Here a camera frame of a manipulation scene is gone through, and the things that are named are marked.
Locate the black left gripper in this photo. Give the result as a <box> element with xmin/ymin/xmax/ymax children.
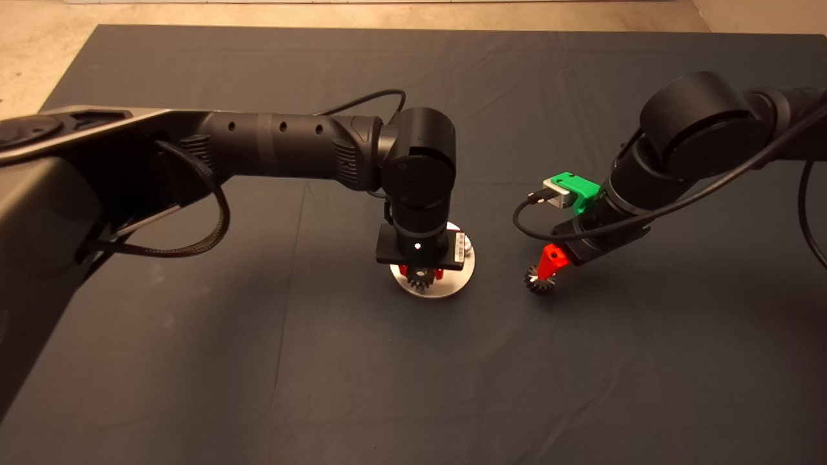
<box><xmin>376</xmin><ymin>224</ymin><xmax>467</xmax><ymax>280</ymax></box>

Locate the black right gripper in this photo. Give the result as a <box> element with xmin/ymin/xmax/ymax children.
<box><xmin>536</xmin><ymin>207</ymin><xmax>652</xmax><ymax>282</ymax></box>

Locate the round metal carrier plate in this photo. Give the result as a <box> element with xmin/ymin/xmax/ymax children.
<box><xmin>390</xmin><ymin>223</ymin><xmax>477</xmax><ymax>300</ymax></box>

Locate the dark grey table cloth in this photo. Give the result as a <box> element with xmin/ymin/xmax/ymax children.
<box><xmin>0</xmin><ymin>26</ymin><xmax>827</xmax><ymax>465</ymax></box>

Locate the thin black right camera cable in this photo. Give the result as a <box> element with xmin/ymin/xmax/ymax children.
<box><xmin>513</xmin><ymin>97</ymin><xmax>827</xmax><ymax>243</ymax></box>

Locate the thin black camera cable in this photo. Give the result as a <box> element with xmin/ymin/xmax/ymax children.
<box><xmin>513</xmin><ymin>97</ymin><xmax>827</xmax><ymax>243</ymax></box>
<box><xmin>315</xmin><ymin>89</ymin><xmax>408</xmax><ymax>125</ymax></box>

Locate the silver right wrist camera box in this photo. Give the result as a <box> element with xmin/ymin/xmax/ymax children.
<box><xmin>541</xmin><ymin>179</ymin><xmax>574</xmax><ymax>209</ymax></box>

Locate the green right camera mount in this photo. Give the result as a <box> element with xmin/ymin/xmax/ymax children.
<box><xmin>549</xmin><ymin>172</ymin><xmax>602</xmax><ymax>216</ymax></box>

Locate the thin black left camera cable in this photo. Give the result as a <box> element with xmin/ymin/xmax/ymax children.
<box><xmin>315</xmin><ymin>89</ymin><xmax>408</xmax><ymax>125</ymax></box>

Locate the braided black left arm cable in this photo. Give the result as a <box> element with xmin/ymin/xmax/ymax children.
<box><xmin>78</xmin><ymin>139</ymin><xmax>231</xmax><ymax>259</ymax></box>

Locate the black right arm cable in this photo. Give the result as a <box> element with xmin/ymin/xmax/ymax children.
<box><xmin>798</xmin><ymin>161</ymin><xmax>827</xmax><ymax>269</ymax></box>

